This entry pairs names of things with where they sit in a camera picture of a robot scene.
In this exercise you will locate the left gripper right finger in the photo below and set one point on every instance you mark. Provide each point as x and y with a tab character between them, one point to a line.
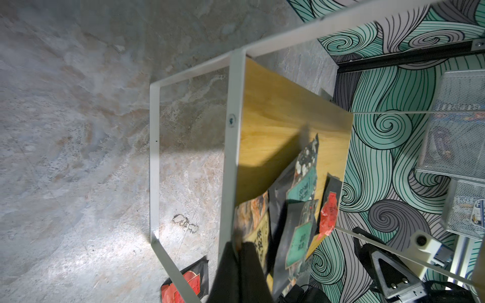
252	281

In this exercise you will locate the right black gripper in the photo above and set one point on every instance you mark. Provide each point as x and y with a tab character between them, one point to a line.
392	280

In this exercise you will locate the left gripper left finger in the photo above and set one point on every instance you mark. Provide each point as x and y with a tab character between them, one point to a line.
225	286

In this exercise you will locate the yellow tea bag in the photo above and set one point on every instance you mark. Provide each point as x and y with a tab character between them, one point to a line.
252	221

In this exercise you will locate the jasmine tea bag lower shelf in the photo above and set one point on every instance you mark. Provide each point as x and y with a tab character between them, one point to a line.
297	182

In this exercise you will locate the white wooden two-tier shelf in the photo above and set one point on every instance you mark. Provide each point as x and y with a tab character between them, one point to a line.
362	76

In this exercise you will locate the blue white box in bin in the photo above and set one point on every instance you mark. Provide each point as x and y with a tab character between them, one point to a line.
477	215

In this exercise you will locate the clear bin upper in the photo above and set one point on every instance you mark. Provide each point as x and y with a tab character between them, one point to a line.
454	141

